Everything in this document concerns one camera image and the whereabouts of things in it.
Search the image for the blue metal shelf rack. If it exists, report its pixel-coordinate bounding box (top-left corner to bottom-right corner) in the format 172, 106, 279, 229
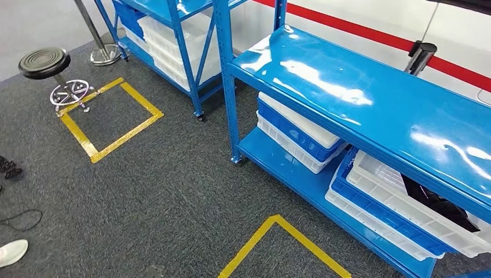
94, 0, 246, 120
212, 0, 491, 278

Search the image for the black part inside crate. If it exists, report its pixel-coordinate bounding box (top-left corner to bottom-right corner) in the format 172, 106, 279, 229
401, 174, 481, 233

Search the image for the yellow floor tape square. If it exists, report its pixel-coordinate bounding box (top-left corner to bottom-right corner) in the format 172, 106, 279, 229
218, 214, 351, 278

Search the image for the large white plastic crate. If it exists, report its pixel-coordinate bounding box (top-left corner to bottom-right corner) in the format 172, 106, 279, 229
137, 13, 222, 92

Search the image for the black seat chrome stool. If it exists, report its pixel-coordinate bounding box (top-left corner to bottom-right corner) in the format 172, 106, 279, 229
18, 46, 96, 118

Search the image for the black caster base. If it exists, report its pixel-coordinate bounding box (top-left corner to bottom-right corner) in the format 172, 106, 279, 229
0, 155, 24, 180

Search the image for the black chrome stanchion post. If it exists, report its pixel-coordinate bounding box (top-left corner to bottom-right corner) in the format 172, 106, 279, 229
403, 40, 438, 76

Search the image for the black floor cable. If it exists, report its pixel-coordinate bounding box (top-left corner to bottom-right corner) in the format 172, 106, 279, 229
0, 208, 43, 232

